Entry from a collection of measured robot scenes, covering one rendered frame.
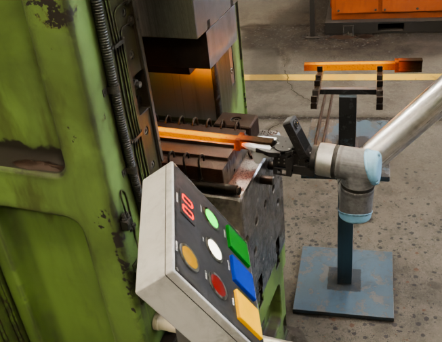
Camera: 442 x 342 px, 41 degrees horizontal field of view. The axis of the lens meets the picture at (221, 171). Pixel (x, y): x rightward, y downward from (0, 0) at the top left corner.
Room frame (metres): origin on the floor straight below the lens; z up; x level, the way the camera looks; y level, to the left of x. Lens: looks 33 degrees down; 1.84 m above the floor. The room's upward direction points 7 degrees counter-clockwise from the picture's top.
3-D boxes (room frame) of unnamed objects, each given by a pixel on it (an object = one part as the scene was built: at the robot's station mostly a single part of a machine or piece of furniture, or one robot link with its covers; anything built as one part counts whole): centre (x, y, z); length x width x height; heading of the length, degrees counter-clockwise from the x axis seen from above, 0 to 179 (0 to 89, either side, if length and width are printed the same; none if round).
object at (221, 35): (1.53, 0.15, 1.32); 0.42 x 0.20 x 0.10; 66
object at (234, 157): (1.53, 0.15, 0.96); 0.42 x 0.20 x 0.09; 66
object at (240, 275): (0.90, -0.01, 1.01); 0.07 x 0.05 x 0.07; 1
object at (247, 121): (1.63, -0.06, 0.95); 0.12 x 0.08 x 0.06; 66
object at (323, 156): (1.36, -0.28, 0.97); 0.10 x 0.05 x 0.09; 155
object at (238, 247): (1.00, -0.01, 1.01); 0.07 x 0.05 x 0.07; 1
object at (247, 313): (0.80, -0.02, 1.01); 0.07 x 0.05 x 0.07; 1
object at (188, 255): (0.80, 0.07, 1.16); 0.05 x 0.03 x 0.04; 156
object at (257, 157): (1.42, -0.10, 0.97); 0.09 x 0.03 x 0.06; 68
